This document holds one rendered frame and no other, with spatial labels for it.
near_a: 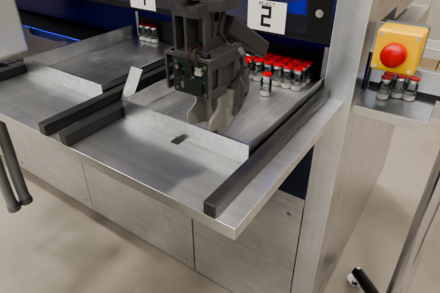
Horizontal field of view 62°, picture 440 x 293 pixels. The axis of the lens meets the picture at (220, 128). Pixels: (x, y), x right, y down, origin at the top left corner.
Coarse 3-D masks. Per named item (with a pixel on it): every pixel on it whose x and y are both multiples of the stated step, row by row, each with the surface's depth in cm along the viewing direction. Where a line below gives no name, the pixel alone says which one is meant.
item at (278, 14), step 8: (248, 0) 74; (256, 0) 73; (264, 0) 72; (248, 8) 74; (256, 8) 73; (272, 8) 71; (280, 8) 71; (248, 16) 75; (256, 16) 74; (272, 16) 72; (280, 16) 71; (248, 24) 76; (256, 24) 75; (272, 24) 73; (280, 24) 72; (272, 32) 74; (280, 32) 73
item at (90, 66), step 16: (112, 32) 101; (128, 32) 106; (64, 48) 90; (80, 48) 94; (96, 48) 98; (112, 48) 98; (128, 48) 98; (144, 48) 98; (160, 48) 98; (32, 64) 81; (48, 64) 88; (64, 64) 88; (80, 64) 88; (96, 64) 88; (112, 64) 88; (128, 64) 88; (144, 64) 88; (160, 64) 83; (64, 80) 77; (80, 80) 74; (96, 80) 80; (112, 80) 72
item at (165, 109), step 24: (144, 96) 69; (168, 96) 73; (192, 96) 73; (264, 96) 73; (288, 96) 73; (144, 120) 64; (168, 120) 60; (240, 120) 65; (264, 120) 65; (216, 144) 56; (240, 144) 53
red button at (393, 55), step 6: (384, 48) 60; (390, 48) 60; (396, 48) 59; (402, 48) 59; (384, 54) 60; (390, 54) 60; (396, 54) 59; (402, 54) 59; (384, 60) 61; (390, 60) 60; (396, 60) 60; (402, 60) 59; (390, 66) 61; (396, 66) 60
